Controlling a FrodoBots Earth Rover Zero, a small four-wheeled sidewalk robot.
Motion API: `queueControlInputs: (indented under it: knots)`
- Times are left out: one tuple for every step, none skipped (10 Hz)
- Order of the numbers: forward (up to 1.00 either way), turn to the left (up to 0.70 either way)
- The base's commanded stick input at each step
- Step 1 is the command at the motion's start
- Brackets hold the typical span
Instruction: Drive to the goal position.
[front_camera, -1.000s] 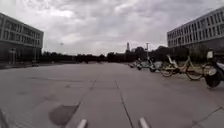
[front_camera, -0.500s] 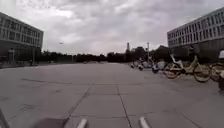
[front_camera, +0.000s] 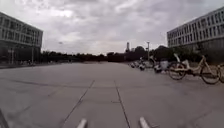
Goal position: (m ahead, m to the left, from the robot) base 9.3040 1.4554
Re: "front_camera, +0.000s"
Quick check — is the grey concrete slab plaza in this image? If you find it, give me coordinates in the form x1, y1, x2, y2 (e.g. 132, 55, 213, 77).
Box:
0, 61, 224, 128

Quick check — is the robot's own part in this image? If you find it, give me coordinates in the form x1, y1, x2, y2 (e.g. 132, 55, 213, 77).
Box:
138, 116, 151, 128
76, 118, 89, 128

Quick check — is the lamp pole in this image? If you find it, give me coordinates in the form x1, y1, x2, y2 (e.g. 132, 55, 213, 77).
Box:
146, 41, 151, 61

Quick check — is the yellow bicycle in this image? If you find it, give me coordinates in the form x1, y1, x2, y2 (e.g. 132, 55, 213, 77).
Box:
167, 54, 221, 85

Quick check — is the row of trees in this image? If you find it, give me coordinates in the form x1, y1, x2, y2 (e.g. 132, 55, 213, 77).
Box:
39, 45, 224, 65

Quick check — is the distant tower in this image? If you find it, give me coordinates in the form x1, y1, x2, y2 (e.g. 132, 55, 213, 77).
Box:
125, 41, 131, 54

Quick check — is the dark glass-fronted building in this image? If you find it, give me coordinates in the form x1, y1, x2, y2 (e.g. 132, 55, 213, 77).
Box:
0, 11, 44, 65

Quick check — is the row of parked scooters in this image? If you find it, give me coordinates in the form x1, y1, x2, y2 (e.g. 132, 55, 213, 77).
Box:
129, 54, 172, 75

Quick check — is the pale building with window rows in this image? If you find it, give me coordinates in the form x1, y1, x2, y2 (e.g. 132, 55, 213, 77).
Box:
166, 6, 224, 52

